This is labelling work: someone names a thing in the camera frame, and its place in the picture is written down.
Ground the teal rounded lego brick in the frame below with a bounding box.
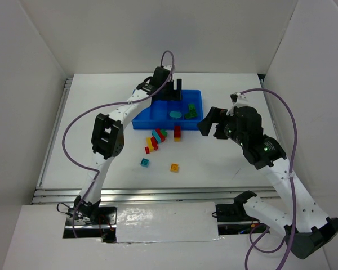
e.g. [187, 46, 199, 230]
[169, 111, 183, 120]

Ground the green square lego brick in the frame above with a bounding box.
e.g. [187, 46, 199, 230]
[188, 103, 195, 110]

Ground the red tall lego brick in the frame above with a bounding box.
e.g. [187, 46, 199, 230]
[174, 125, 181, 138]

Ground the green lego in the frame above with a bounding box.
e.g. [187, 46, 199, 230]
[161, 129, 167, 138]

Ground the teal long lego brick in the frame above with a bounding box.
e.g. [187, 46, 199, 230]
[152, 130, 162, 143]

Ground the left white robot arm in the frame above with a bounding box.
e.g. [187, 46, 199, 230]
[74, 65, 175, 219]

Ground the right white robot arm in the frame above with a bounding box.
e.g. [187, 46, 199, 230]
[197, 106, 338, 259]

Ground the blue divided plastic bin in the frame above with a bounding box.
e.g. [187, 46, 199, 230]
[132, 90, 203, 131]

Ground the red yellow lego cluster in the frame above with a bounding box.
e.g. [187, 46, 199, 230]
[144, 137, 158, 154]

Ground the small orange lego brick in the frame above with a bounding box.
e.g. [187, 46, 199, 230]
[170, 163, 179, 173]

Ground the small teal lego brick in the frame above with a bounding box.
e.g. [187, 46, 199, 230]
[140, 158, 150, 168]

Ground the white foil covered panel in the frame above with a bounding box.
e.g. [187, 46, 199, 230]
[116, 202, 219, 243]

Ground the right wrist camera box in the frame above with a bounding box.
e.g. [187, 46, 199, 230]
[230, 92, 248, 108]

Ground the aluminium front rail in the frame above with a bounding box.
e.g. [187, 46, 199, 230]
[32, 186, 279, 205]

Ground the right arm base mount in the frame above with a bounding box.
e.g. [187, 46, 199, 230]
[212, 204, 261, 236]

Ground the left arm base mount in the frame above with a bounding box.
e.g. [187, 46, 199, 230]
[63, 206, 118, 242]

